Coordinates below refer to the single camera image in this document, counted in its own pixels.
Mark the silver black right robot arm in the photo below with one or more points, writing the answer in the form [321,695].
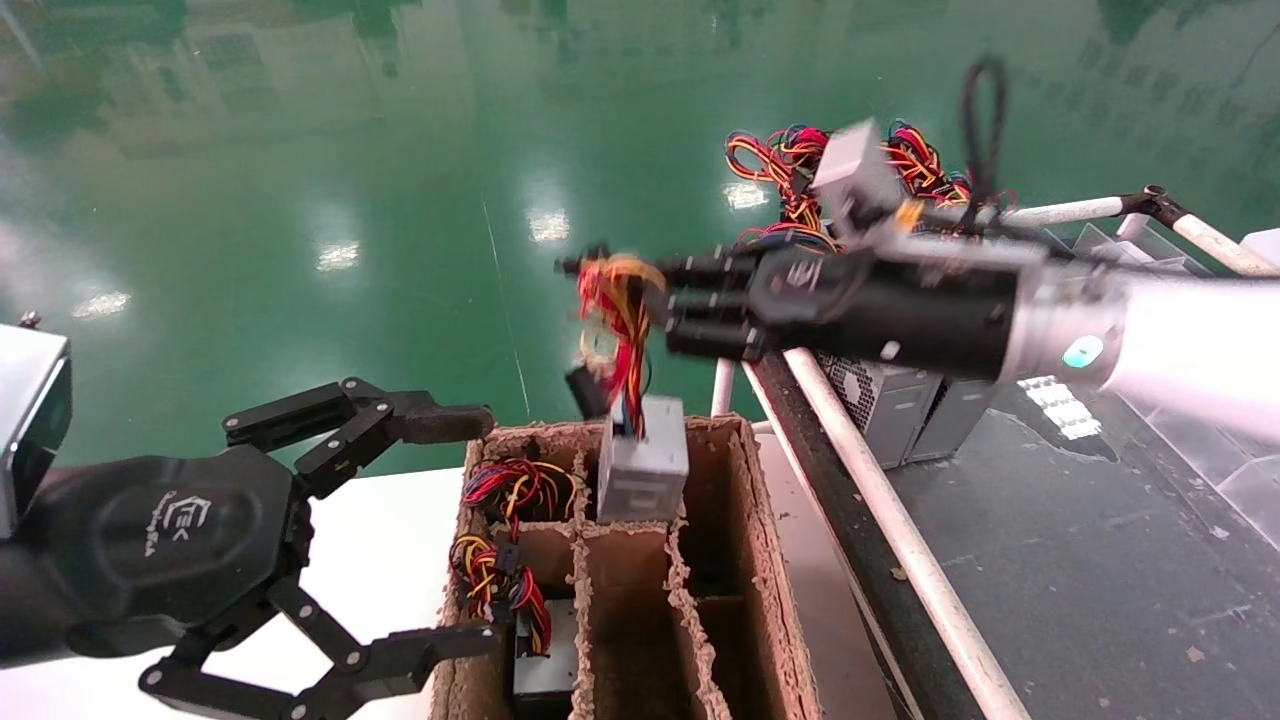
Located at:
[1200,340]

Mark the white label sticker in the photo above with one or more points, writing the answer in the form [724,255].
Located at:
[1058,405]

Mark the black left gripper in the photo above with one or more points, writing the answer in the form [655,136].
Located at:
[165,540]

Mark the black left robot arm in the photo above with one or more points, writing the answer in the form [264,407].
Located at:
[15,610]

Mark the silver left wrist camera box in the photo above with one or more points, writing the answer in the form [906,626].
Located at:
[25,420]

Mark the long white rack pipe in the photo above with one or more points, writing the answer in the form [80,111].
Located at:
[878,500]

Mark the white flat object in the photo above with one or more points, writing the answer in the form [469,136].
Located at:
[1265,250]

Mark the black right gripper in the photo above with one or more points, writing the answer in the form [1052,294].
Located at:
[810,295]

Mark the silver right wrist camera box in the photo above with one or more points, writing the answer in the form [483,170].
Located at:
[858,170]

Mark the white rack leg pipe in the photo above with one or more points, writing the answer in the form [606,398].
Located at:
[724,385]

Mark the black pipe joint connector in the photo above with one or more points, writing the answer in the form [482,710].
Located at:
[1155,203]

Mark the brown cardboard divider box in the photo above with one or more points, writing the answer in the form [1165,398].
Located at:
[760,560]

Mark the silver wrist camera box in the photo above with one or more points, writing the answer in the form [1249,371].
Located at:
[25,420]
[858,170]

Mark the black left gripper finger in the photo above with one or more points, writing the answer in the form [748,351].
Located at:
[450,424]

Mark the clear acrylic divider tray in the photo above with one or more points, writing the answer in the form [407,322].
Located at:
[1250,480]

